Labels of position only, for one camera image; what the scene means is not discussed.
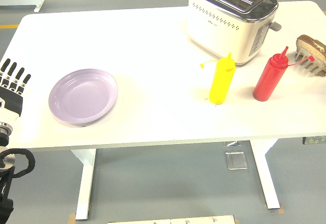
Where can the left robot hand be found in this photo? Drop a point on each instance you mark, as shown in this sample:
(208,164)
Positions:
(12,104)

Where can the purple round plate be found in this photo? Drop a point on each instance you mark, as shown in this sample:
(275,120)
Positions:
(82,98)

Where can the cream and silver toaster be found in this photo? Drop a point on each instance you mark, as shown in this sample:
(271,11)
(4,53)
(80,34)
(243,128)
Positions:
(216,28)

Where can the brown bread slice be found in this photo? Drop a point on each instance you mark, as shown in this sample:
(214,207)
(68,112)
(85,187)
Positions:
(313,45)

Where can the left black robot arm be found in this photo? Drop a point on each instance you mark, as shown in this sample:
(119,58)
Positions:
(3,164)

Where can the small metal floor plate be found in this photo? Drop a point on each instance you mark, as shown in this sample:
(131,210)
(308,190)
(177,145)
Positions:
(232,143)

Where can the large metal floor plate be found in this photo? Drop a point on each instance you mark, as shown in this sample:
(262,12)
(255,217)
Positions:
(236,160)

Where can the white table leg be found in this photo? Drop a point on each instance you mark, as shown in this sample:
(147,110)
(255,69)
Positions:
(270,183)
(85,183)

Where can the white panel with screws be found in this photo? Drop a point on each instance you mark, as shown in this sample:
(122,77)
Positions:
(170,220)

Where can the yellow squeeze bottle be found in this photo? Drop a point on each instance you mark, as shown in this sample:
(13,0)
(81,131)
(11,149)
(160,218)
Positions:
(220,84)

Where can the red squeeze bottle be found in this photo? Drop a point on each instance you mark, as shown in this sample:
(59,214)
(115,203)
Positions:
(267,81)

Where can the silver metal toast rack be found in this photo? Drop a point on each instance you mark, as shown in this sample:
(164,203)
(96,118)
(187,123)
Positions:
(309,67)

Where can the table control box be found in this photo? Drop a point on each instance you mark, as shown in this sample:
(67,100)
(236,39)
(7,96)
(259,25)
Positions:
(314,140)

